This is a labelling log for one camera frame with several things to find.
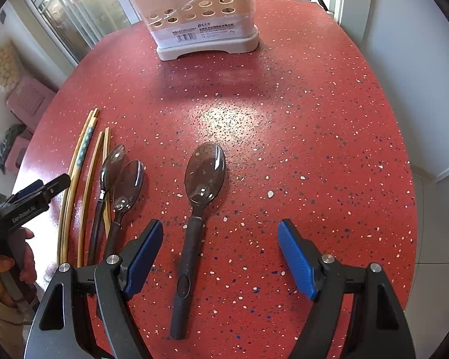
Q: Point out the person's left hand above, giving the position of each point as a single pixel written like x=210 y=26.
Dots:
x=28 y=261

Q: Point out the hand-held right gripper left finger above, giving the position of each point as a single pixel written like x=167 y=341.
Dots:
x=146 y=258

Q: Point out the glass sliding door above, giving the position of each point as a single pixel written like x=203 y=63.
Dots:
x=75 y=11

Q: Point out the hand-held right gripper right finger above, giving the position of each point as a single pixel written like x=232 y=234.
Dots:
x=295 y=261

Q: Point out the yellowish bag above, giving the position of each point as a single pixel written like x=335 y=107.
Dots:
x=5 y=65

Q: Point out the blue patterned bamboo chopstick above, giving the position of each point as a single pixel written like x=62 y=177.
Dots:
x=83 y=153
x=73 y=168

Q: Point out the small translucent grey spoon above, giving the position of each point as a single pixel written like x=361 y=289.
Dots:
x=110 y=164
x=127 y=187

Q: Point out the plain bamboo chopstick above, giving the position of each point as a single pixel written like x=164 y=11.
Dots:
x=88 y=194
x=106 y=149

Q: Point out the large translucent grey spoon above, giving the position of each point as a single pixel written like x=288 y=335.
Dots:
x=205 y=172

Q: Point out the beige plastic utensil holder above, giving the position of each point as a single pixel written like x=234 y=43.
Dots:
x=202 y=18

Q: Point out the person's left forearm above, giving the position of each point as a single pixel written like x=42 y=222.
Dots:
x=0 y=323

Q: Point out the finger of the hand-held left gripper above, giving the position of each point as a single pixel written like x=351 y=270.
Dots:
x=54 y=186

